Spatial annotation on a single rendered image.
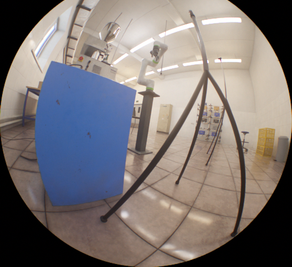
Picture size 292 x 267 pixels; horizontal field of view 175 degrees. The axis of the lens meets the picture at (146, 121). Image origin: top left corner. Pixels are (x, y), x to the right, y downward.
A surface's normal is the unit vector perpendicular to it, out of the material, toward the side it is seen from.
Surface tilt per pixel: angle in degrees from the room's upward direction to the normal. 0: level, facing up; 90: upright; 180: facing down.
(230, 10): 180
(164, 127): 90
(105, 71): 90
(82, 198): 90
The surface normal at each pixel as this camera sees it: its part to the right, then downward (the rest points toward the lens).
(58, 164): 0.73, 0.09
